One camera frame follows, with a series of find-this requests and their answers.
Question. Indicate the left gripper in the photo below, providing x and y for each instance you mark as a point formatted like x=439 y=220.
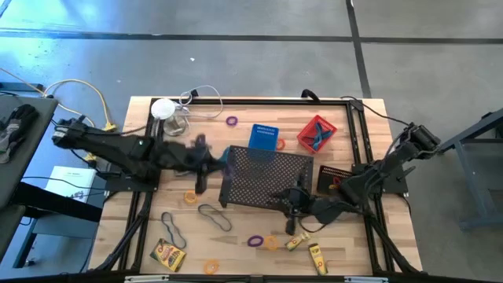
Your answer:
x=188 y=157

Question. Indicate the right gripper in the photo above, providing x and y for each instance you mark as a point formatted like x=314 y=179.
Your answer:
x=302 y=202

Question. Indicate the black perforated metal shelf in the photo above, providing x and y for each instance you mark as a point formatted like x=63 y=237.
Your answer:
x=255 y=177

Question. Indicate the small yellow crayon pack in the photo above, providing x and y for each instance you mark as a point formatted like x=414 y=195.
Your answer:
x=298 y=241
x=318 y=258

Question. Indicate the thin dark rubber band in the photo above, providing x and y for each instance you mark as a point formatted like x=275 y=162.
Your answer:
x=174 y=228
x=226 y=229

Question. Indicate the wide blue rubber band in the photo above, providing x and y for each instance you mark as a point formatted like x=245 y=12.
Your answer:
x=319 y=136

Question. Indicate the yellow Crayola crayon box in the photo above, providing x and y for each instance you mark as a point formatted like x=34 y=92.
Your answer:
x=168 y=254

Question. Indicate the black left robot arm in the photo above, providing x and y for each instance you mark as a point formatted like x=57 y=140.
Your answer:
x=118 y=149

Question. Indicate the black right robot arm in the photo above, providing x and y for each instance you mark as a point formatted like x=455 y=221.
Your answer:
x=393 y=159

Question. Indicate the black mesh basket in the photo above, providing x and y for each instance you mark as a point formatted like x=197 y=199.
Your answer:
x=326 y=172

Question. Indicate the blue plastic basket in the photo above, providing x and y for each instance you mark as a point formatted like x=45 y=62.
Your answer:
x=264 y=131

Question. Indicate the white round disc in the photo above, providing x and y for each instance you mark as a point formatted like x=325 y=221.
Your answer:
x=163 y=109

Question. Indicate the red plastic basket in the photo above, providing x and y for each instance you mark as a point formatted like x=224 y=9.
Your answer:
x=309 y=126

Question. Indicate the white booklet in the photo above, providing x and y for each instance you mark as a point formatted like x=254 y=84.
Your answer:
x=70 y=181

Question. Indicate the grey side table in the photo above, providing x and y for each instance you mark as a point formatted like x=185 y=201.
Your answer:
x=27 y=165

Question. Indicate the grey work gloves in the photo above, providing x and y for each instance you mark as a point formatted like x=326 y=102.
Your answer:
x=17 y=126

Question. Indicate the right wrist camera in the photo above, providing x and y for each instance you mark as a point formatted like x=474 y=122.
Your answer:
x=291 y=227

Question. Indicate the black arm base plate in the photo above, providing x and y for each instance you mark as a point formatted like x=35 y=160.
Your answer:
x=399 y=184
x=133 y=185

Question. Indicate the silver metal bracket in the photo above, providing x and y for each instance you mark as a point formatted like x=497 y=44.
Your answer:
x=365 y=280
x=145 y=279

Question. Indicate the blue-grey metal table frame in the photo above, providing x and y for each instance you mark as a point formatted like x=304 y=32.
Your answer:
x=471 y=188

